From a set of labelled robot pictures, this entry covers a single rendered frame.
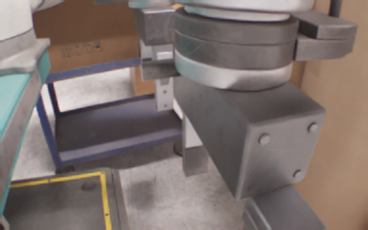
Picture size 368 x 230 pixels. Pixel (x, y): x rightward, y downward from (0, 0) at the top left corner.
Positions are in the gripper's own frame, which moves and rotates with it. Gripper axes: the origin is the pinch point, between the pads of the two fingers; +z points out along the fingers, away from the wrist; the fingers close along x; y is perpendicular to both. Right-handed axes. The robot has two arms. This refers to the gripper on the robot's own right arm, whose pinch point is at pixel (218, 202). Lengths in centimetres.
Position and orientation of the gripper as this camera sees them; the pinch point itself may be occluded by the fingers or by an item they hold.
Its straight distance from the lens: 25.5
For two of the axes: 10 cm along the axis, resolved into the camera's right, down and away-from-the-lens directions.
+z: 0.0, 8.5, 5.3
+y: -9.6, 1.5, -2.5
